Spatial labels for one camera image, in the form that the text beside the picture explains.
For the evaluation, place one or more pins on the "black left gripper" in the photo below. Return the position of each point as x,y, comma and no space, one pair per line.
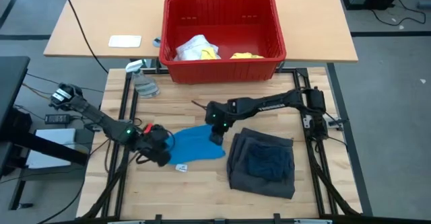
155,141

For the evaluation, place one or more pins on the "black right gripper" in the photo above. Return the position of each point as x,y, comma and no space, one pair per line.
220,116

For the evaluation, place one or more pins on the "bright blue garment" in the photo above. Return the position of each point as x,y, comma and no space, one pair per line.
195,146

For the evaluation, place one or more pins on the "dark grey cargo shorts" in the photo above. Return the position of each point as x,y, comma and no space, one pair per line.
242,180

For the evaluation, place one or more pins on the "navy blue garment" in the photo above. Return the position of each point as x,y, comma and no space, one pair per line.
269,163

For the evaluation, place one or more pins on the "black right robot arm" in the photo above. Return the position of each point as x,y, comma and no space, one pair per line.
269,104

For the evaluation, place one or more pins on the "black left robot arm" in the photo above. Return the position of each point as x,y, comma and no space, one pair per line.
97,118

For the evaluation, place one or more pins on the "red plastic laundry basket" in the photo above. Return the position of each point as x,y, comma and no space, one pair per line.
222,71

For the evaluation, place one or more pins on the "small red clip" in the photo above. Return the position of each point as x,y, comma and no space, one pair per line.
148,128

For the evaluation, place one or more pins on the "clear spray bottle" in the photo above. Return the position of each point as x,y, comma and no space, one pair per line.
144,84

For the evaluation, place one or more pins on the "white garment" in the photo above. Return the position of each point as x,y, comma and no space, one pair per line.
192,47

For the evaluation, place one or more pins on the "small round grey object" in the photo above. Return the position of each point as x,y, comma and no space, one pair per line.
156,42

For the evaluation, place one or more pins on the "black power adapter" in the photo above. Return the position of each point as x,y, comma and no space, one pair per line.
57,118

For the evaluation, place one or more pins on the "white box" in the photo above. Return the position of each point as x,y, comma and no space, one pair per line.
50,143

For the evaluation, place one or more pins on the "white rectangular pad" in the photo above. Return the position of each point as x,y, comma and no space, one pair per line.
124,41

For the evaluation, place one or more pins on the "light wood desk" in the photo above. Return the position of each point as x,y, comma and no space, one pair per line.
303,22

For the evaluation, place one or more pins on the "black monitor stand desk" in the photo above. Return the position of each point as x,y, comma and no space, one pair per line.
10,82

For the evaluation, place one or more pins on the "black aluminium table frame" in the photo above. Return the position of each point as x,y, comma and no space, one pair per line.
118,183

